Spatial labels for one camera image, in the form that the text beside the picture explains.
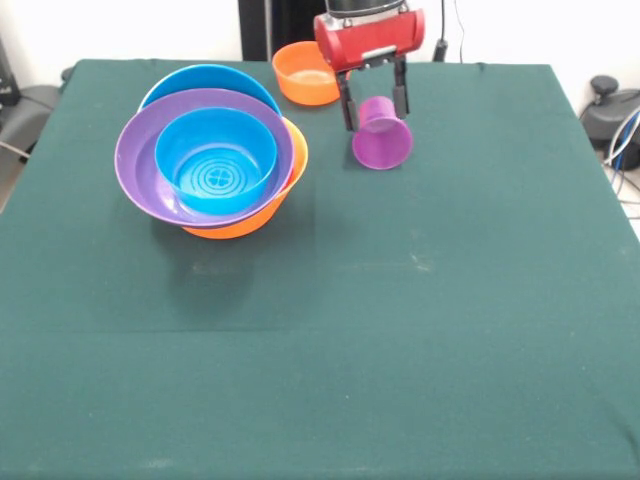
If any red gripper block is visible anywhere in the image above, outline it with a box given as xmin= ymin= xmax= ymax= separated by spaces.
xmin=313 ymin=7 xmax=427 ymax=133

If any purple cup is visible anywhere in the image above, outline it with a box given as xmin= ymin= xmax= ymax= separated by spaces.
xmin=351 ymin=95 xmax=414 ymax=172

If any small red-orange bowl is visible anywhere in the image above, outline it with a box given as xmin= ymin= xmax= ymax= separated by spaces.
xmin=271 ymin=41 xmax=342 ymax=107

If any large orange bowl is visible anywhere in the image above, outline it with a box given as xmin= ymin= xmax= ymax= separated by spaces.
xmin=180 ymin=117 xmax=309 ymax=240

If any large blue bowl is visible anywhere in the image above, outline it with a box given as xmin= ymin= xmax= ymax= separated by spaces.
xmin=138 ymin=63 xmax=284 ymax=119

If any small blue bowl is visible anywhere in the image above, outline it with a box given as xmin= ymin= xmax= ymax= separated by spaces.
xmin=154 ymin=107 xmax=279 ymax=214

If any wide purple bowl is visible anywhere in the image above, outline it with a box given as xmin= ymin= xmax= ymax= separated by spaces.
xmin=114 ymin=88 xmax=296 ymax=228

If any dark green table cloth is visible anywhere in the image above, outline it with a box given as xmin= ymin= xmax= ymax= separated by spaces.
xmin=0 ymin=58 xmax=640 ymax=480

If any black plug with cable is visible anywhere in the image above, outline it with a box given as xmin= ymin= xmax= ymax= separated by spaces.
xmin=432 ymin=0 xmax=466 ymax=62

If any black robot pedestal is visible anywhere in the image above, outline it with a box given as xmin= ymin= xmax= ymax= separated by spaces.
xmin=238 ymin=0 xmax=331 ymax=63

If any cable bundle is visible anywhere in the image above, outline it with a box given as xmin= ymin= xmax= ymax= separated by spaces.
xmin=602 ymin=107 xmax=640 ymax=221

